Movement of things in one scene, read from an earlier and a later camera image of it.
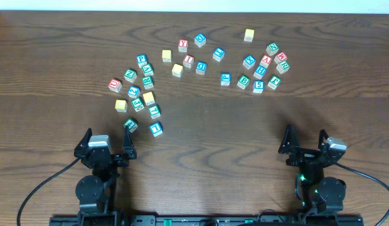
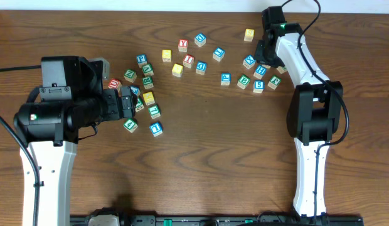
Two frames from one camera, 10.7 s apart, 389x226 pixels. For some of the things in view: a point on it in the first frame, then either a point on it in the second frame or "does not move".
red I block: [188, 61] does not move
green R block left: [148, 82] does not move
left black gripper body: [118, 162] → [109, 110]
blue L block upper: [218, 54] does not move
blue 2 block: [133, 91] does not move
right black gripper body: [303, 157] → [265, 56]
